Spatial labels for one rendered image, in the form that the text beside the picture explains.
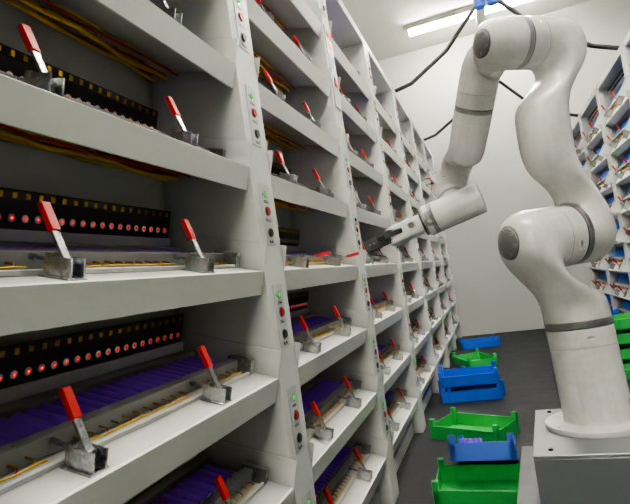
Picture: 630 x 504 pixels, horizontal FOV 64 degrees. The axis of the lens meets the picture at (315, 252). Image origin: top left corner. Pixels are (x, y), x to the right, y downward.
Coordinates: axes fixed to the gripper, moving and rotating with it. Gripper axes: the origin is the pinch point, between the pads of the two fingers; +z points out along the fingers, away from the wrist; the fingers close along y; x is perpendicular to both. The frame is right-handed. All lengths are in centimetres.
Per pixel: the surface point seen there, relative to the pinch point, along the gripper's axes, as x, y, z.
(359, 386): -37.3, 15.4, 24.4
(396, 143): 67, 158, -5
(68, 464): -19, -98, 19
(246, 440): -30, -52, 27
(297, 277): -3.7, -34.8, 11.4
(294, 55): 54, -13, -3
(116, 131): 16, -88, 6
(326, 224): 14.2, 17.6, 15.0
